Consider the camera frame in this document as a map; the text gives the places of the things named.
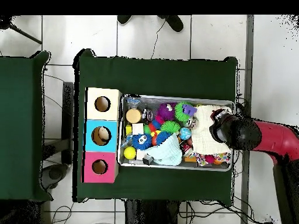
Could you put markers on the red black packet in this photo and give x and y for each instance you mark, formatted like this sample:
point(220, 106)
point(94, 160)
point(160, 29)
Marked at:
point(186, 149)

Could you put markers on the cream waffle cloth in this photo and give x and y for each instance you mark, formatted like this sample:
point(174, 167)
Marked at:
point(201, 135)

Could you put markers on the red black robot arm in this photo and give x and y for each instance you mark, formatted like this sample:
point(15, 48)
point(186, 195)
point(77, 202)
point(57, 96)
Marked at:
point(271, 140)

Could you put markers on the clear mesh bin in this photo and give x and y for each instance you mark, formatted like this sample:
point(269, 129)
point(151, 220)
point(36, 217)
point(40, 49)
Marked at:
point(122, 161)

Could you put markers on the wooden box with three holes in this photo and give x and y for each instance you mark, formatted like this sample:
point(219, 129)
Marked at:
point(91, 136)

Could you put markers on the black silver round toy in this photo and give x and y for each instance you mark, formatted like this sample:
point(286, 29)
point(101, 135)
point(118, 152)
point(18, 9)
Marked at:
point(147, 115)

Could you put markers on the round wooden disc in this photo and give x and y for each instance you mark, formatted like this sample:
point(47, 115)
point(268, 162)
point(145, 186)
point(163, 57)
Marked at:
point(133, 115)

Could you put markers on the blue fuzzy ball with eyes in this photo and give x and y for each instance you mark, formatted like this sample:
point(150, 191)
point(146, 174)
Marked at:
point(141, 141)

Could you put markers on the purple spiky ball with eyes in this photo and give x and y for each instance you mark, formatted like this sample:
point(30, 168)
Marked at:
point(166, 112)

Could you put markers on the small green spiky ball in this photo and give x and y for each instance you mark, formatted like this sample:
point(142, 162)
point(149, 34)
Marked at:
point(170, 127)

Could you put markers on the yellow block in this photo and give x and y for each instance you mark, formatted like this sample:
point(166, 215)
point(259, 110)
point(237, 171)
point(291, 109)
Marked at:
point(128, 129)

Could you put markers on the clear crumpled plastic packet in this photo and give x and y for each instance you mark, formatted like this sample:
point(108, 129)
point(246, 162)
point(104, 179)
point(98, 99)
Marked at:
point(134, 100)

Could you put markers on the large green spiky ball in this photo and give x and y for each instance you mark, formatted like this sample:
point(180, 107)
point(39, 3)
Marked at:
point(180, 113)

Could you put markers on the mint green knit cloth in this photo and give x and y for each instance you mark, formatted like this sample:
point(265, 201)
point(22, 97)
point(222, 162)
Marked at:
point(166, 151)

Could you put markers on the yellow ball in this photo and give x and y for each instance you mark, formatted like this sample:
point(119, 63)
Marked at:
point(130, 153)

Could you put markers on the blue globe ball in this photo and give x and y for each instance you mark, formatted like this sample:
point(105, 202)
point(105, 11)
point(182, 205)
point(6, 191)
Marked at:
point(185, 133)

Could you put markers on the purple plastic block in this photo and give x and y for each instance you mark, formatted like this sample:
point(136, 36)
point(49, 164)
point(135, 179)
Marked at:
point(189, 110)

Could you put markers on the person's foot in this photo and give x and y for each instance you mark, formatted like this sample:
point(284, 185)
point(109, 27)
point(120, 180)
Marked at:
point(124, 19)
point(174, 22)

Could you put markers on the green cloth side table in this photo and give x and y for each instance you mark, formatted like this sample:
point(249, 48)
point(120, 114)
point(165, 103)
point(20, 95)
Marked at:
point(21, 126)

